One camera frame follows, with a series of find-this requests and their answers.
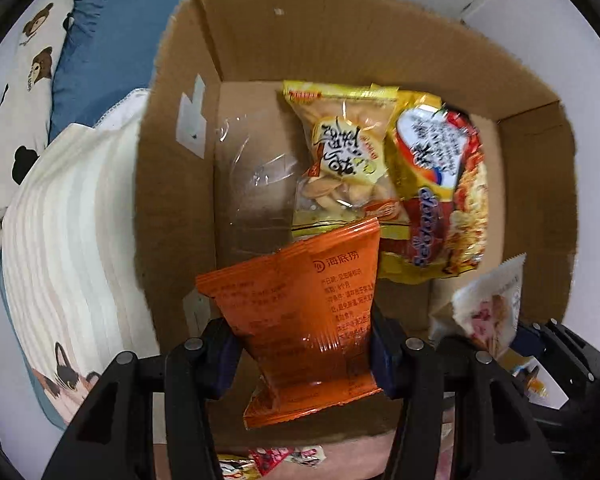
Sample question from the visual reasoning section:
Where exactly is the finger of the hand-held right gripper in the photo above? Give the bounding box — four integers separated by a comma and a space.
540, 317, 600, 391
512, 322, 548, 361

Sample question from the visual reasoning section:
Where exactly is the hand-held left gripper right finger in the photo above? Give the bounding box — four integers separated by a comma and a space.
367, 302, 566, 480

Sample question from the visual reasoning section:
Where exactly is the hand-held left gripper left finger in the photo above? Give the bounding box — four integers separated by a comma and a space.
40, 317, 243, 480

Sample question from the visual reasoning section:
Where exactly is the small white snack packet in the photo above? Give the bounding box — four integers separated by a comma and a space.
429, 254, 527, 361

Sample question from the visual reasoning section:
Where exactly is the cardboard box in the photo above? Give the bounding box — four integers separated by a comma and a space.
135, 0, 578, 448

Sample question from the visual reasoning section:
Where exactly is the white orange snack packet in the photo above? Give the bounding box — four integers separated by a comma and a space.
502, 352, 571, 411

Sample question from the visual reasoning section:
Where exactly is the small yellow snack packet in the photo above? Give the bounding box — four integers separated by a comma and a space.
217, 455, 255, 480

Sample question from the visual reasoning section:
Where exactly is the red white snack packet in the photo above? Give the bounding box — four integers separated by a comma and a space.
250, 445, 327, 477

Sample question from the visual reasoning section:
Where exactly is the red yellow noodle packet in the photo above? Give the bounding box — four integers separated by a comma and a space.
377, 91, 490, 285

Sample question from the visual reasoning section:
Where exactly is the yellow biscuit packet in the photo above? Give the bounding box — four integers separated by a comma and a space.
282, 80, 411, 241

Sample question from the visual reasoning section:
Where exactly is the bear print pillow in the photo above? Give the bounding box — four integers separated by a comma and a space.
0, 0, 76, 241

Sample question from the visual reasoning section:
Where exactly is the blue bed sheet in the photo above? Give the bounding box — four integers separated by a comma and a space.
47, 0, 388, 141

